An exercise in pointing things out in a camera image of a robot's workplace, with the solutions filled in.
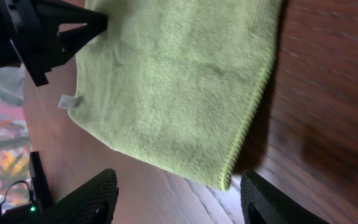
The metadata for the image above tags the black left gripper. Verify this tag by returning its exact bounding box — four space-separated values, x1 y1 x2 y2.
0 0 108 86

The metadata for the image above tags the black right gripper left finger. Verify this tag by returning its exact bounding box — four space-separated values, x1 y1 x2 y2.
28 168 119 224

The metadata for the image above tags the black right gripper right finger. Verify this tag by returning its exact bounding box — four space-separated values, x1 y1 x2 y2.
241 170 327 224

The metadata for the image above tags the light green microfiber cloth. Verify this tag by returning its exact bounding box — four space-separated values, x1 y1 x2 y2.
68 0 282 190

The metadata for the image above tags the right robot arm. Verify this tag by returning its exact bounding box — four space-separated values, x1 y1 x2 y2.
0 169 324 224

